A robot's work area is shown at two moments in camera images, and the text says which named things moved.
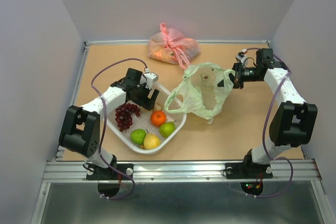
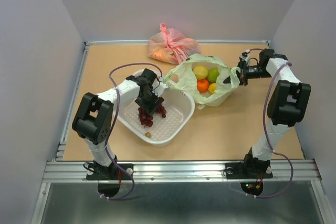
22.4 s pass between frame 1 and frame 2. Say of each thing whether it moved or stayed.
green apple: moved
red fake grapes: moved
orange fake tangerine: moved
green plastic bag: moved
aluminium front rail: stayed
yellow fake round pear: moved
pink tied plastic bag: stayed
